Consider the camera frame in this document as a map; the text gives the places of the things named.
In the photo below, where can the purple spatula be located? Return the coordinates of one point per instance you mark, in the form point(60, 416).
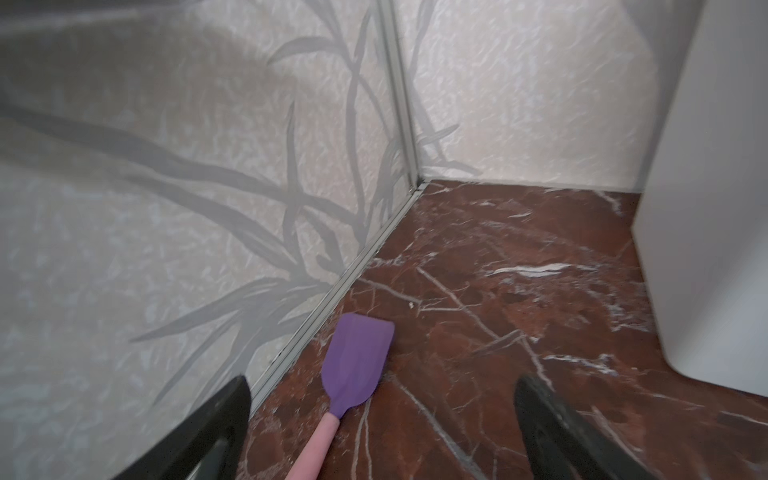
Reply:
point(350, 373)

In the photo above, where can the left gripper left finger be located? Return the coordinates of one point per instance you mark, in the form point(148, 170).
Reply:
point(206, 445)

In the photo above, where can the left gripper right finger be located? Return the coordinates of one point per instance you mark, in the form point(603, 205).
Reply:
point(561, 444)

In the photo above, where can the white bin with green liner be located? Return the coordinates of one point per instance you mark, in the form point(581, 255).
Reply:
point(701, 227)

